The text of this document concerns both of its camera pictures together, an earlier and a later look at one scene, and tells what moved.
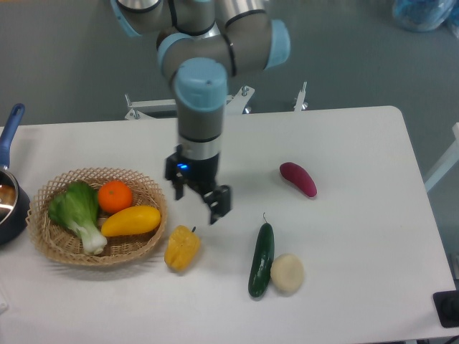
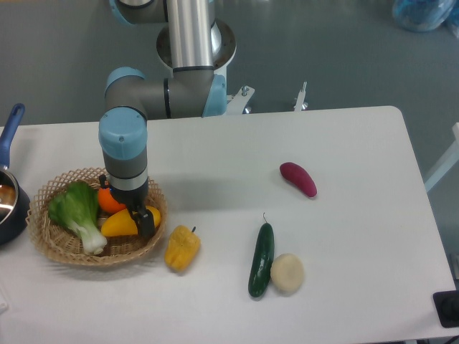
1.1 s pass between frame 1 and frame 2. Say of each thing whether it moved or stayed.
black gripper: moved
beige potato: stayed
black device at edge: stayed
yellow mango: stayed
